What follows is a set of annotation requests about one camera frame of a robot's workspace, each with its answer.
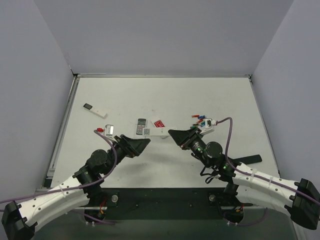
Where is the slim white remote control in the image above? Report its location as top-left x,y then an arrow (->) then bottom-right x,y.
142,127 -> 170,139

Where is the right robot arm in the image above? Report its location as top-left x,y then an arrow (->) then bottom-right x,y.
168,128 -> 320,230

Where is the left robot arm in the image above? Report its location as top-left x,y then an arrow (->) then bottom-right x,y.
1,134 -> 151,240

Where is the grey white remote control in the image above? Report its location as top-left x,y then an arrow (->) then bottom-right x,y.
135,118 -> 147,136

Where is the red white remote control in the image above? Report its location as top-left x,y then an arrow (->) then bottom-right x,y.
151,118 -> 166,128

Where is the white remote black tip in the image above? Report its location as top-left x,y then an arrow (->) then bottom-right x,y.
83,103 -> 108,119

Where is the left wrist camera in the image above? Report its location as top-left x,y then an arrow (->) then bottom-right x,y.
96,124 -> 114,138

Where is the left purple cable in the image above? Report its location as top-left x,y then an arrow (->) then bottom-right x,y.
0,128 -> 118,225

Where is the purple cable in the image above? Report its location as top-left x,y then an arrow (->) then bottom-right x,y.
214,117 -> 320,227
0,128 -> 118,225

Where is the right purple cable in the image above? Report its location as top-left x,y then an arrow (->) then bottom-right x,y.
214,117 -> 320,227

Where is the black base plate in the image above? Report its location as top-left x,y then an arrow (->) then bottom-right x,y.
83,187 -> 253,221

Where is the aluminium frame rail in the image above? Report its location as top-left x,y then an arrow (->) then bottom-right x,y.
34,187 -> 106,201

